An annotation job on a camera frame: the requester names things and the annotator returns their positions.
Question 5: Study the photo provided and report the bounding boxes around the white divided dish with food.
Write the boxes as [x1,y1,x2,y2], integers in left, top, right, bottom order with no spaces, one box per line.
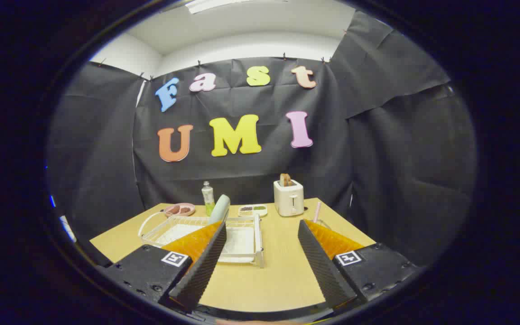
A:
[238,204,268,218]

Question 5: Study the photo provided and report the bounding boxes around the ceiling light panel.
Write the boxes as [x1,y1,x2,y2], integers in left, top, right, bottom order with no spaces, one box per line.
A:
[186,0,288,14]

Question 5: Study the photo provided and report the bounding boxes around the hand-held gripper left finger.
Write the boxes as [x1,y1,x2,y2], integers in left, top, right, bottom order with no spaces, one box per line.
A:
[102,210,229,313]

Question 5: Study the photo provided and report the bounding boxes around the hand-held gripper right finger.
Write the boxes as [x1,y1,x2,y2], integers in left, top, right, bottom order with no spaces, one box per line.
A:
[297,219,418,310]

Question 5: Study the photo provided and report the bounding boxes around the pale green plate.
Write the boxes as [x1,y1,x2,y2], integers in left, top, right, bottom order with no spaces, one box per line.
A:
[209,195,231,225]

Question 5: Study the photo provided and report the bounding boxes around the white wire dish rack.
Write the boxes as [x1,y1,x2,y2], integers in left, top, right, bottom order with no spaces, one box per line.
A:
[138,210,265,269]

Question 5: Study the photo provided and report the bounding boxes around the clear bottle with green liquid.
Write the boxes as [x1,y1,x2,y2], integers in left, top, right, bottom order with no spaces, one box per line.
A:
[201,181,216,217]

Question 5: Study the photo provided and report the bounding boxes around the black backdrop cloth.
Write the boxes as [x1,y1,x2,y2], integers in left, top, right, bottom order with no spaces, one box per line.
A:
[46,9,479,267]

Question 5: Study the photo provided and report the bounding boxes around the metal wire basket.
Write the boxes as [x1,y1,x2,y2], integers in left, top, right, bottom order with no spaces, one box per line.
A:
[306,218,333,231]

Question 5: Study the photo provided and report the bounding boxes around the pink dish with food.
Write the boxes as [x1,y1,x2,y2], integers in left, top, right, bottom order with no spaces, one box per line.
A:
[164,203,196,218]

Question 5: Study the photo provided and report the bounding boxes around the white toaster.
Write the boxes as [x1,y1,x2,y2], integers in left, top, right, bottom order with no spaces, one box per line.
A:
[273,180,305,217]

